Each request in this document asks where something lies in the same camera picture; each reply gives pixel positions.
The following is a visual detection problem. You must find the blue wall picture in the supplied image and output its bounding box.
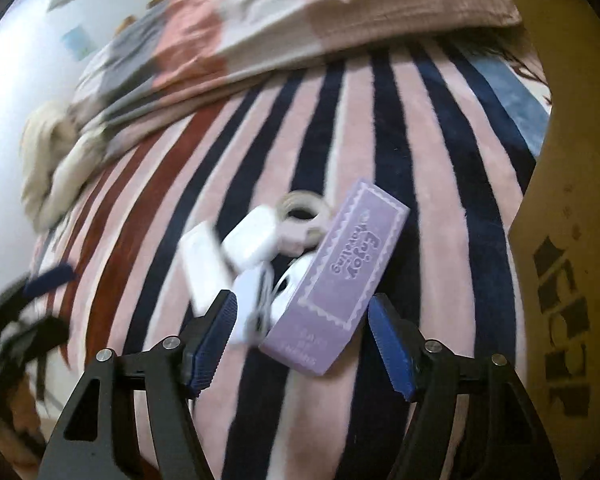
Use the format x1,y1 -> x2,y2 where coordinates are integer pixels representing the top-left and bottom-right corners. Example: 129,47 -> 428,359
61,25 -> 97,59

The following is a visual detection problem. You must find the person's left forearm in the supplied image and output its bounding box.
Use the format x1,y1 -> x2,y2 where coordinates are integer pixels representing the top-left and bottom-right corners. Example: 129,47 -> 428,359
0,375 -> 48,466

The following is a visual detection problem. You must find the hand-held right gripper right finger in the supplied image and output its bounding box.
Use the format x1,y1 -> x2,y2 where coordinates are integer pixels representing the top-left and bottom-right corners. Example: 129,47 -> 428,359
367,294 -> 563,480

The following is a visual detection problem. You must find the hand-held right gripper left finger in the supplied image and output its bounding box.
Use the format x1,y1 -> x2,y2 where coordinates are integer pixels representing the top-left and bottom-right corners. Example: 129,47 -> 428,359
37,290 -> 239,480

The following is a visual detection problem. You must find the blue patterned bedsheet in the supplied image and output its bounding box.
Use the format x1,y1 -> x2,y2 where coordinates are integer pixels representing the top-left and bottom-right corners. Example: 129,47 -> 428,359
455,42 -> 552,161

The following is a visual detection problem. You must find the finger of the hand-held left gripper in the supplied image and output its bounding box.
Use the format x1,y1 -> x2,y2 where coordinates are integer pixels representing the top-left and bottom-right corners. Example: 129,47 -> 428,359
0,264 -> 77,323

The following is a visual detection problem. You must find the white charger adapter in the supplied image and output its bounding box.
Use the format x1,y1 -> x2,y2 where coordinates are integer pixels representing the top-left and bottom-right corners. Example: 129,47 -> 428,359
221,204 -> 282,269

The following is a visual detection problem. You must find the white flat box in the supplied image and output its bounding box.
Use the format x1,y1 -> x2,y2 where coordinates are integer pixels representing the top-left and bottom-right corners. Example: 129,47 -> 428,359
178,221 -> 237,317

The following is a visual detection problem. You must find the patchwork quilt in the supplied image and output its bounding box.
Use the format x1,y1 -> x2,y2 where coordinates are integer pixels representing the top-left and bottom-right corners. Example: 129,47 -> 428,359
74,0 -> 525,162

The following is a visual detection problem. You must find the cream cloth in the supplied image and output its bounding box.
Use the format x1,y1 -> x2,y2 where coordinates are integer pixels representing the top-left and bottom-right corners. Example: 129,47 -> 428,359
20,100 -> 112,231

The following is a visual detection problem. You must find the striped fleece blanket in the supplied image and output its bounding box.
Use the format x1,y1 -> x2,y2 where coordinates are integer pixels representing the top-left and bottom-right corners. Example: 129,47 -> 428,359
30,39 -> 552,480

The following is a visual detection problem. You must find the purple rectangular box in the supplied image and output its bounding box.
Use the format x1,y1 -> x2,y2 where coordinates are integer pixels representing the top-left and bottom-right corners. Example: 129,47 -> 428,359
258,177 -> 412,377

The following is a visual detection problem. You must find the clear tape roll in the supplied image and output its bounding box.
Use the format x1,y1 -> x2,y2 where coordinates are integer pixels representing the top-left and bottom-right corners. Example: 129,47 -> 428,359
277,190 -> 332,257

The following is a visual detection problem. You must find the cardboard box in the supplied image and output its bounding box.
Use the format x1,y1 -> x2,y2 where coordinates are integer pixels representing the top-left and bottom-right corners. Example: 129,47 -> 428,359
485,0 -> 600,480

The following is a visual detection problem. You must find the white round case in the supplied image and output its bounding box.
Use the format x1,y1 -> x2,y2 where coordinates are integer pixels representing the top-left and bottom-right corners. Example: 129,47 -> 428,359
271,254 -> 318,330

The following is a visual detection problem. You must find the white cable bundle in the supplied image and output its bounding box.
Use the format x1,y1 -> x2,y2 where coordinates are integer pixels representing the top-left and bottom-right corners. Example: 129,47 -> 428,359
227,264 -> 277,347

